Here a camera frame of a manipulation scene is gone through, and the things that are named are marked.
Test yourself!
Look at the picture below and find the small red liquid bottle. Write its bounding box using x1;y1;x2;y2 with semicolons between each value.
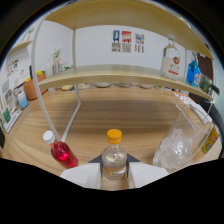
42;130;80;170

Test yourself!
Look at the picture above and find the clear bottle orange cap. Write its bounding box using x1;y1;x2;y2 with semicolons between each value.
101;128;128;181

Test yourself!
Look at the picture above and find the wooden wall shelf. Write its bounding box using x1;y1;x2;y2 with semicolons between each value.
8;39;34;56

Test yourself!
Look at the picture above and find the red wall poster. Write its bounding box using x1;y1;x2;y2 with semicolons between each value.
121;30;133;54

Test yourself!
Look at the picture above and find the blue wall poster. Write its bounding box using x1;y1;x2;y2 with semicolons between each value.
111;29;122;53

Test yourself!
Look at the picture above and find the white and blue cup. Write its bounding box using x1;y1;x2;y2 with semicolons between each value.
17;90;30;110

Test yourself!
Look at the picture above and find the orange storage basket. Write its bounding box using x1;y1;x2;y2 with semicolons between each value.
23;73;48;102

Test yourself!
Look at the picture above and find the multicoloured wall poster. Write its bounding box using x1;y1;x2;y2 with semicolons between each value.
134;33;146;54

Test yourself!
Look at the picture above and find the white tray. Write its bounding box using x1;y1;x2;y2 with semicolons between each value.
1;108;23;134

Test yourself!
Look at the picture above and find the green muddler wooden handle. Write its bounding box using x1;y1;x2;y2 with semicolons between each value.
199;73;221;96

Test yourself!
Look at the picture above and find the two-tier wooden shelf rack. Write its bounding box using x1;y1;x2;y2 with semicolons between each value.
31;0;216;143

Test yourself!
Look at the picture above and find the clear bottle red label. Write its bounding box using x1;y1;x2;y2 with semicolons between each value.
159;33;182;81

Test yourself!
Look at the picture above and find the blue liquid bottle grey cap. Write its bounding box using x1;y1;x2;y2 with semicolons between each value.
185;51;202;89

